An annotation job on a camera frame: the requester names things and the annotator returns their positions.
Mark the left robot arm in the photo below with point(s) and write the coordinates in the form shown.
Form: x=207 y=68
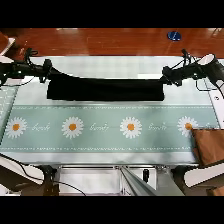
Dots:
x=20 y=68

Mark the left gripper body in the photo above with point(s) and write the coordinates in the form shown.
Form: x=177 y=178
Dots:
x=45 y=70

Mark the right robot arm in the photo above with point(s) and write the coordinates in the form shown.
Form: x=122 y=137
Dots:
x=210 y=65

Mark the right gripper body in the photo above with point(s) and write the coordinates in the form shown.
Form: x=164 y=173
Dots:
x=170 y=76

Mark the black garment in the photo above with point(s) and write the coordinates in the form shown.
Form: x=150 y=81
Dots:
x=106 y=89

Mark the silver frame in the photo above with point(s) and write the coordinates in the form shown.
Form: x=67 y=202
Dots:
x=133 y=180

